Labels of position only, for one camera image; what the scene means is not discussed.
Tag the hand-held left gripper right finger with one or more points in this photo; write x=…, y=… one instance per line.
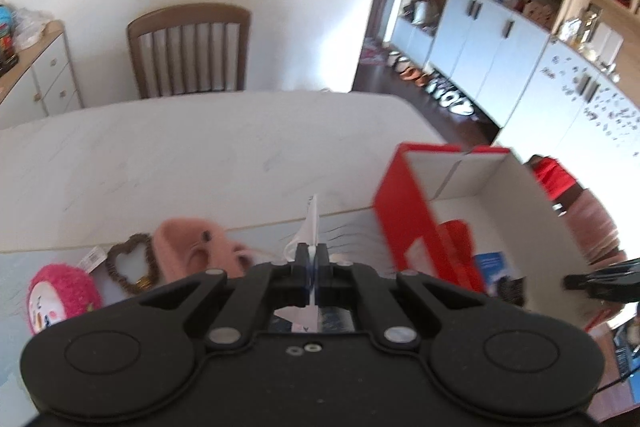
x=321, y=279

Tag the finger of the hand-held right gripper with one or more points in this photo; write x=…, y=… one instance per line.
x=610, y=287

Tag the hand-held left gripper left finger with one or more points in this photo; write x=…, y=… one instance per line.
x=306, y=279

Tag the white paper tag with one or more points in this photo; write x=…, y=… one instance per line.
x=310, y=222

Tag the black patterned pouch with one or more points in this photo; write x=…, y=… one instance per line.
x=511, y=293

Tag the red cardboard box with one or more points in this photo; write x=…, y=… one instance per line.
x=405, y=212

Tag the blue card box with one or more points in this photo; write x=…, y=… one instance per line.
x=492, y=269

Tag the red knit cloth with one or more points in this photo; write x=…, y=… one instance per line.
x=457, y=252

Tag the pink plush toy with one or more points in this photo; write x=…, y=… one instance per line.
x=60, y=292

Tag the blue printed table mat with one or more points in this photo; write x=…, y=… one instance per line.
x=350, y=237

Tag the pink cloth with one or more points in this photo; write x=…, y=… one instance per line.
x=595, y=227

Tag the white cabinet with magnets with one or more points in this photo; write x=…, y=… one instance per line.
x=560, y=107

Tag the row of shoes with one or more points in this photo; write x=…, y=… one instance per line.
x=440, y=89

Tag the patterned doormat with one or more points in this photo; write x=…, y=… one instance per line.
x=377, y=52

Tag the white lower cabinet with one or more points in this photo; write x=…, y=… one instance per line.
x=490, y=52

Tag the white tote bag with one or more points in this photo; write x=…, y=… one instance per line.
x=426, y=12

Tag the wooden chair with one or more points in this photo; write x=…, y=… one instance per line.
x=190, y=14

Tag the wooden sideboard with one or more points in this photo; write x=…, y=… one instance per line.
x=50, y=72

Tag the clear plastic bag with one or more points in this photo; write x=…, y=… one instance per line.
x=30, y=24

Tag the blue globe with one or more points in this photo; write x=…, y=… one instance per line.
x=5, y=19

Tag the brown heart-shaped frame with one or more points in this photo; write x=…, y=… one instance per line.
x=116, y=269

